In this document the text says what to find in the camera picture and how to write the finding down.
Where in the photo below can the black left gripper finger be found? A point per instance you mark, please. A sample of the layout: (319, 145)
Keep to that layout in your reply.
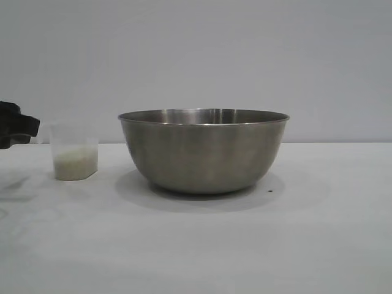
(18, 130)

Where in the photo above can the clear plastic measuring cup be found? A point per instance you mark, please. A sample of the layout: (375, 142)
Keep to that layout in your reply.
(76, 134)

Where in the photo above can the white uncooked rice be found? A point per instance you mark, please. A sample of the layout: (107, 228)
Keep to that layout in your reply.
(76, 163)

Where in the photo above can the stainless steel mixing bowl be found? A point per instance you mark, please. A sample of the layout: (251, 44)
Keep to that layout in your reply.
(199, 153)

